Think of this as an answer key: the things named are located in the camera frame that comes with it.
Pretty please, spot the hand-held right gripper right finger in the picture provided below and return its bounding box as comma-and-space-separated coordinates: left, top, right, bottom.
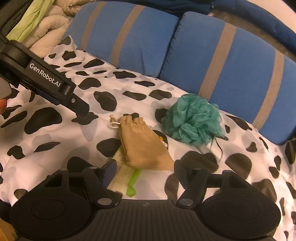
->
173, 159, 253, 207

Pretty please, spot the green wet wipes pack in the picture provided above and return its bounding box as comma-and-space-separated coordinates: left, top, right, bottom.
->
107, 148, 143, 198

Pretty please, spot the tan drawstring pouch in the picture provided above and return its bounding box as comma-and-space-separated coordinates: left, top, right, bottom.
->
109, 113, 175, 172

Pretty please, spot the blue grey striped cushion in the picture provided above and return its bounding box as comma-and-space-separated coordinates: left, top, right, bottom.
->
159, 11, 296, 145
66, 2, 181, 78

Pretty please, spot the cow print blanket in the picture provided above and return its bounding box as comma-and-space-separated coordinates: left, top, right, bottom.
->
0, 35, 296, 241

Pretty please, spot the light green cloth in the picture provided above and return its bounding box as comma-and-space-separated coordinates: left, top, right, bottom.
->
6, 0, 59, 42

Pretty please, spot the beige quilt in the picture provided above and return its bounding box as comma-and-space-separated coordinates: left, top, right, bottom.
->
22, 0, 81, 59

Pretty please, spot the teal bath loofah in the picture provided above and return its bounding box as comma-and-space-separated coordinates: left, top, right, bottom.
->
161, 93, 229, 161

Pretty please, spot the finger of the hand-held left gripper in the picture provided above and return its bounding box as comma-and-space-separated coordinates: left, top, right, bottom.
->
68, 96, 90, 115

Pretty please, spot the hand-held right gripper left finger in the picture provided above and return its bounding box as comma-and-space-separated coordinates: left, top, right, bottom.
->
43, 160, 123, 208

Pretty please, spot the cardboard box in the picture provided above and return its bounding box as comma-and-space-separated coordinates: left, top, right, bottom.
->
0, 217, 19, 241

